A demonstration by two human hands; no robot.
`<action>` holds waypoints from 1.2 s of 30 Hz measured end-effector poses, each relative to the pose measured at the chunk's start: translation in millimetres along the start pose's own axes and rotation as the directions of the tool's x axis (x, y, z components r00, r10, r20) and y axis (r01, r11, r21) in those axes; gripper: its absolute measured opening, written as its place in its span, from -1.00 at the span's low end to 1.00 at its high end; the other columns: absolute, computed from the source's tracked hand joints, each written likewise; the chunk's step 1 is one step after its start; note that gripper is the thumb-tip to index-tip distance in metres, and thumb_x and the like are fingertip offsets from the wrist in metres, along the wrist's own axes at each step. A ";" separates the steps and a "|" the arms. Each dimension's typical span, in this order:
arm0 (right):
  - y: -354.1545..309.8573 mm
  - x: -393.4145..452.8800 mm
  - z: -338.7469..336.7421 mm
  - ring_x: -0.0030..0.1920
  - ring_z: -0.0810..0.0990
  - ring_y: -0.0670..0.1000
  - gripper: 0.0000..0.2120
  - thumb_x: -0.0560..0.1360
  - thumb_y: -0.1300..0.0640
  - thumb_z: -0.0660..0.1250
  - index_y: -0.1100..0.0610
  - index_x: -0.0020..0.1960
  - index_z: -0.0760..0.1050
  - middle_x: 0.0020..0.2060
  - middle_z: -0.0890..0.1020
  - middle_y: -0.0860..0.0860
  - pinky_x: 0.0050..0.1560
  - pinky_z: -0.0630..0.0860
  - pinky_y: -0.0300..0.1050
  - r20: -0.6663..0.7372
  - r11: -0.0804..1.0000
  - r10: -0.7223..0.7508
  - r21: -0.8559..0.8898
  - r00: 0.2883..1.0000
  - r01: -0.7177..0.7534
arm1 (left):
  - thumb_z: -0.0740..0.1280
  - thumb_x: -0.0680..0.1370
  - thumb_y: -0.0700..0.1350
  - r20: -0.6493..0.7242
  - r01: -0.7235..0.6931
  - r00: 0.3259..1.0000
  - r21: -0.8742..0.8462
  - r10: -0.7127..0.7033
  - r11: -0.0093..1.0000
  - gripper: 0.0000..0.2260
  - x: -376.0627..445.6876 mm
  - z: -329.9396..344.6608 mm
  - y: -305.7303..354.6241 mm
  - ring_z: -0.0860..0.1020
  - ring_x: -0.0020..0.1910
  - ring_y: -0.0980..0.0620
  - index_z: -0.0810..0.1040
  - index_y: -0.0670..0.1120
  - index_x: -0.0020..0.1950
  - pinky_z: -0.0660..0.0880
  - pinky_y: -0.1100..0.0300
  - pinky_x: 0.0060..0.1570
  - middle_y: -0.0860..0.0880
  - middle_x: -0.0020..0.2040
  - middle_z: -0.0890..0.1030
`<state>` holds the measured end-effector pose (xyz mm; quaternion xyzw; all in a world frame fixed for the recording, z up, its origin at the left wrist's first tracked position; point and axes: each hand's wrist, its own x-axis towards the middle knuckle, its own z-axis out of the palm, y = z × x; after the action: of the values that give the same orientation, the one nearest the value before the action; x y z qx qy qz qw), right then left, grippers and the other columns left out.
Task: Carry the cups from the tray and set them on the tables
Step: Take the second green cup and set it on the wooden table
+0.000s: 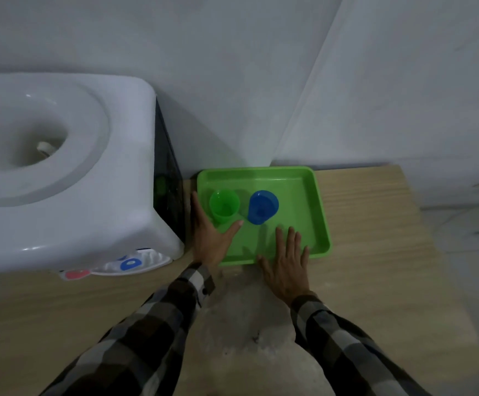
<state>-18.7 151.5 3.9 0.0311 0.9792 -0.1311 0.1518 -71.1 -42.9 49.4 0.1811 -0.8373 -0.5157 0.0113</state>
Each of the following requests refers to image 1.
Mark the green plastic tray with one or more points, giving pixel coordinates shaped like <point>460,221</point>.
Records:
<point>301,202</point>

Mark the person's right thumb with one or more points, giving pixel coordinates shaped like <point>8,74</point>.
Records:
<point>263,267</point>

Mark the person's right little finger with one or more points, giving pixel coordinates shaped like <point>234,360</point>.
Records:
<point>306,256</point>

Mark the person's right hand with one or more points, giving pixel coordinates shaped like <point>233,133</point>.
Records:
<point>287,276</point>

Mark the person's right forearm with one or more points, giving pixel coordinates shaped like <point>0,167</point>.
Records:
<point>342,350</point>

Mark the blue dispenser tap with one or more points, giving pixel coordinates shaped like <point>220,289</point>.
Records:
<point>130,264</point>

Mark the person's left forearm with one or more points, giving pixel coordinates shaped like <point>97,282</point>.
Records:
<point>140,338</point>

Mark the person's left hand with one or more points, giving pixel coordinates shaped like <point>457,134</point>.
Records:
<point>208,245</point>

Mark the person's left thumb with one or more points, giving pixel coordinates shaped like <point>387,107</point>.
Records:
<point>233,230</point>

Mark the blue plastic cup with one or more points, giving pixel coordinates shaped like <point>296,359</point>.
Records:
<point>263,206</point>

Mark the white water dispenser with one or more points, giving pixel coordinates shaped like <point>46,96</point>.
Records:
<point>111,173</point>

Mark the green plastic cup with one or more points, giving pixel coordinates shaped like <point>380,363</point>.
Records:
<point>224,206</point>

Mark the person's right middle finger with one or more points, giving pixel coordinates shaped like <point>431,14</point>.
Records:
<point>291,243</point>

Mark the red dispenser tap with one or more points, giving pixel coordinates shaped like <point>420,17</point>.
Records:
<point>76,274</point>

